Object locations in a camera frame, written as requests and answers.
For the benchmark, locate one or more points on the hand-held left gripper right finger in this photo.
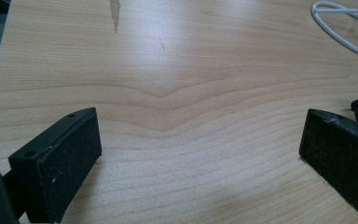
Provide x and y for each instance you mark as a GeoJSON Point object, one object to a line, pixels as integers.
{"type": "Point", "coordinates": [338, 155]}

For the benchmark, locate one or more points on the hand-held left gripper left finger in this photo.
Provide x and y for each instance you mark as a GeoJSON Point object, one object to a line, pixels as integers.
{"type": "Point", "coordinates": [65, 161]}

